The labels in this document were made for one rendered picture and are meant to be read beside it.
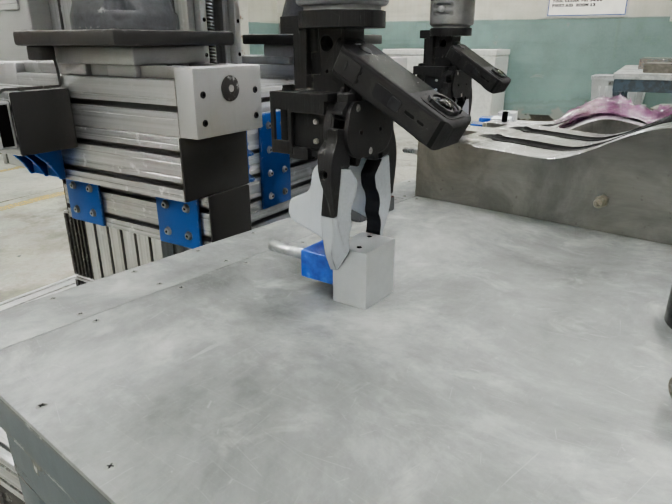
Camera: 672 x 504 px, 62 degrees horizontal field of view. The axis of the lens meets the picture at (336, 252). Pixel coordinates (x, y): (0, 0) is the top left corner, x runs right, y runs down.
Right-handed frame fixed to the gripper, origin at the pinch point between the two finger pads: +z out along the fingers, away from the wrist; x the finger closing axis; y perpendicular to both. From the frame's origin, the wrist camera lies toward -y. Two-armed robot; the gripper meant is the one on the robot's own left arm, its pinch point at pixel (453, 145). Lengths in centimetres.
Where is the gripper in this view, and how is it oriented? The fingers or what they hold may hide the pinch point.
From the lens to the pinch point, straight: 105.9
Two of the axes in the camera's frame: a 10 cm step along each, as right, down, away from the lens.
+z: 0.0, 9.4, 3.5
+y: -7.8, -2.2, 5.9
